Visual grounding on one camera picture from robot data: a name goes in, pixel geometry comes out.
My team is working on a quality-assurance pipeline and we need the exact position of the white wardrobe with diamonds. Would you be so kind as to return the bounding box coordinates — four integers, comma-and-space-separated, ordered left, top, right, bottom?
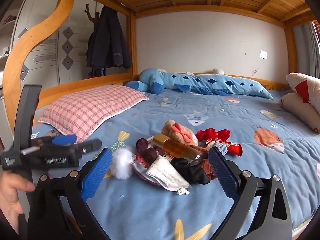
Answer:
12, 0, 128, 86

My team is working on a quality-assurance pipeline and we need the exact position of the white red-patterned pillow upper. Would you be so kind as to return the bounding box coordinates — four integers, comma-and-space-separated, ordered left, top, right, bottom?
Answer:
286, 73, 320, 113

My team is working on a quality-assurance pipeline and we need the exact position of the wooden bunk bed frame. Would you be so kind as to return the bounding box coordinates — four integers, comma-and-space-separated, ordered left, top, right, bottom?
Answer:
1, 0, 318, 129

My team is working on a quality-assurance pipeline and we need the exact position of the white blue milk carton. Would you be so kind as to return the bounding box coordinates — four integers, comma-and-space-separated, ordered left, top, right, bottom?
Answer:
147, 137, 160, 148

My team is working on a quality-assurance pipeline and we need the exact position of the red snack wrapper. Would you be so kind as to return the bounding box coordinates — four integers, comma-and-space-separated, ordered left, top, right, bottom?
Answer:
214, 139, 243, 157

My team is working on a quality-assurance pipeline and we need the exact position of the small white plush toy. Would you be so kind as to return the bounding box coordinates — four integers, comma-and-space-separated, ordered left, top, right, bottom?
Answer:
205, 68, 225, 75

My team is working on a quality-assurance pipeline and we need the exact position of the pink plaid pillow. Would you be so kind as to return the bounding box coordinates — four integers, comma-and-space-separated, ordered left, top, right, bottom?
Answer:
39, 85, 148, 142

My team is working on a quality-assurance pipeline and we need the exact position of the amber glass bottle gold cap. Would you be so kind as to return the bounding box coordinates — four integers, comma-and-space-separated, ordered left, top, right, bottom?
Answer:
153, 133, 202, 164

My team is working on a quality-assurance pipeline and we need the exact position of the dark jacket on rack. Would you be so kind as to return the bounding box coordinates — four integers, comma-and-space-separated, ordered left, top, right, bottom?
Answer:
85, 6, 131, 69

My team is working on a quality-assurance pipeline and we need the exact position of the white fluffy pompom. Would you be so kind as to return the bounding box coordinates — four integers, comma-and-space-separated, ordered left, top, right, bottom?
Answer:
110, 148, 134, 180

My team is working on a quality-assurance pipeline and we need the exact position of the rust brown sock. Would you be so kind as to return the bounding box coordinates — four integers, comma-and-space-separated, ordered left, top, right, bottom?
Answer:
201, 159, 216, 180

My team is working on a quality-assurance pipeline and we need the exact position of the white wall switch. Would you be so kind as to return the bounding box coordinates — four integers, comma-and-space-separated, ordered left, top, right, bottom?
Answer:
260, 50, 267, 60

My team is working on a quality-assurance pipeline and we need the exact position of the black cloth scrunchie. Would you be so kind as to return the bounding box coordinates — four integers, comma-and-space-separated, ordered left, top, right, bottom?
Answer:
170, 158, 210, 185

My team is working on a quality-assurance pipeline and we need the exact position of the red sock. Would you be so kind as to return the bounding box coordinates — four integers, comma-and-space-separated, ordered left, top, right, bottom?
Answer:
196, 128, 231, 142

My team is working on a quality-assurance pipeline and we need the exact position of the blue grey sock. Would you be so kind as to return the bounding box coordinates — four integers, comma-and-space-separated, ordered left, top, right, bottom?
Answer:
214, 142, 228, 155

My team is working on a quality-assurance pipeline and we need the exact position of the person's left hand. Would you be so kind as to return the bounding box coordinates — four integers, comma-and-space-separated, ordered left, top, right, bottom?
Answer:
1, 171, 35, 233

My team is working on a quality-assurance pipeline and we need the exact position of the cream pillow lower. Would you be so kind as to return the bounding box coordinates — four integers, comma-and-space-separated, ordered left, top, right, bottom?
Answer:
280, 93, 320, 134

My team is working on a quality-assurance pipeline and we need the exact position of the dark maroon scrunchie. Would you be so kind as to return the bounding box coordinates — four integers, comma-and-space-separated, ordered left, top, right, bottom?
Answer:
136, 138, 164, 165

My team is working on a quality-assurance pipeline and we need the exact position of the blue fish-print bedspread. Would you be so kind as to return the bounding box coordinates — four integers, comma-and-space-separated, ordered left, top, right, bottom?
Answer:
32, 85, 319, 239

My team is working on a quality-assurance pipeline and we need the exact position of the brown plush toy pink bow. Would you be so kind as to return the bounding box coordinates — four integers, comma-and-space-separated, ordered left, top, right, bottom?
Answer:
161, 120, 199, 146

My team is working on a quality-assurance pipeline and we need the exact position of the blue dinosaur plush bolster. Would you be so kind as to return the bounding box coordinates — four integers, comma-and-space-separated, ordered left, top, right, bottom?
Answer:
126, 68, 273, 99

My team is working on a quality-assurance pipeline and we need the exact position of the grey window curtain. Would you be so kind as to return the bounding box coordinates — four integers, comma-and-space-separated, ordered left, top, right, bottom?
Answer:
293, 22, 319, 79

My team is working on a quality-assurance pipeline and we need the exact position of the wooden coat rack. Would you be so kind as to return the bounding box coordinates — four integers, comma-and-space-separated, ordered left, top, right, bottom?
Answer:
83, 3, 101, 26

